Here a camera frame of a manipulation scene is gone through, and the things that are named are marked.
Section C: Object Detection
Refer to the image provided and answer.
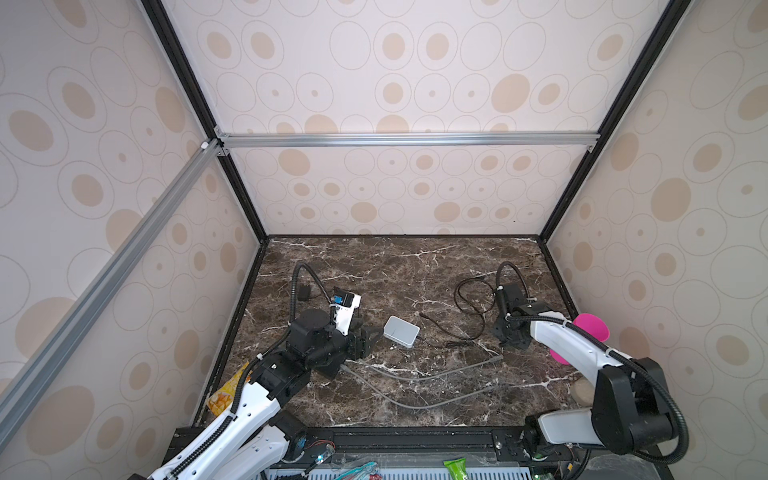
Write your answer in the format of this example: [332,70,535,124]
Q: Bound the black network switch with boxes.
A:
[311,353,347,380]

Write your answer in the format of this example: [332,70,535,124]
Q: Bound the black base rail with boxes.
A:
[167,424,667,464]

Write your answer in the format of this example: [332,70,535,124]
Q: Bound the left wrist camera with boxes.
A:
[330,288,361,336]

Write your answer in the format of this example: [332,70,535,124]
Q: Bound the white router box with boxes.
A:
[383,316,420,348]

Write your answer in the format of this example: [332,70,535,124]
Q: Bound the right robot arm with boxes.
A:
[493,261,690,465]

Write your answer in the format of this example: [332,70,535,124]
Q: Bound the diagonal aluminium rail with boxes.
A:
[1,138,222,449]

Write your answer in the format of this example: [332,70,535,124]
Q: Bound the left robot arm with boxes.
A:
[150,262,383,479]

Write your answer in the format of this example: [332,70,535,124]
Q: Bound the grey ethernet cable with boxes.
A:
[341,363,499,412]
[353,353,505,383]

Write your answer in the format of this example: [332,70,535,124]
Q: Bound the black cable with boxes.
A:
[418,274,499,350]

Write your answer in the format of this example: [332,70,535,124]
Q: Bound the horizontal aluminium rail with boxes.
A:
[220,131,600,149]

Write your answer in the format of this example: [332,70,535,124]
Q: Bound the grey ethernet cable upper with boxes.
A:
[353,353,505,383]

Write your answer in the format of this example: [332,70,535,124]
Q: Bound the green tube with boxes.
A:
[443,458,469,480]

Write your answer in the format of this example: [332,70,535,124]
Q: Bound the pink plastic goblet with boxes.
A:
[571,313,610,343]

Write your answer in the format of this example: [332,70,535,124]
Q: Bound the teal patterned item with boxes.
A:
[334,461,379,480]

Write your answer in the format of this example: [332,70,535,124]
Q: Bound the yellow snack bag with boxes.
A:
[206,364,248,417]

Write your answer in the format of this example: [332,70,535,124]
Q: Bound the grey ethernet cable lower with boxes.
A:
[341,363,499,412]

